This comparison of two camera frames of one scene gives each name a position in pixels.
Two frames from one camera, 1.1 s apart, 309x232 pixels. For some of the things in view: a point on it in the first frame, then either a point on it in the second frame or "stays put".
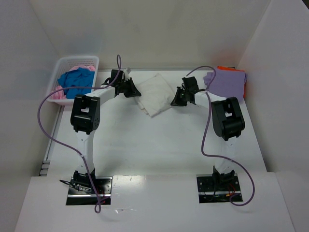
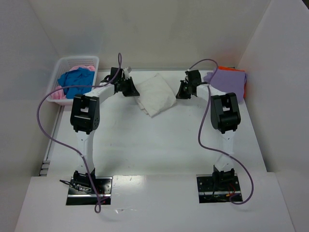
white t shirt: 157,95 stays put
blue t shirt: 79,77 stays put
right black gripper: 181,94 -> 185,88
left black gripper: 130,87 stays put
